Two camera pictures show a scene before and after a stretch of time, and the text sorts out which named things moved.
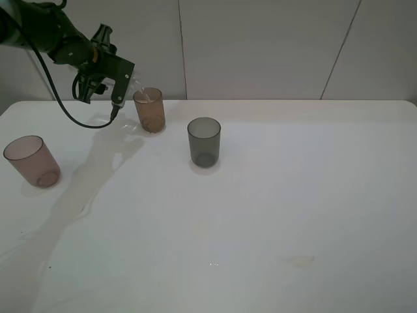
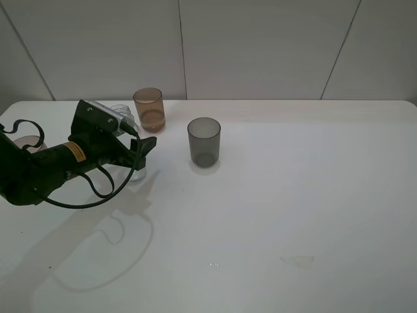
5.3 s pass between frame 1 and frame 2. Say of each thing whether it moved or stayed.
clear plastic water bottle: moved
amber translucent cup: stayed
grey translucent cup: stayed
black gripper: moved
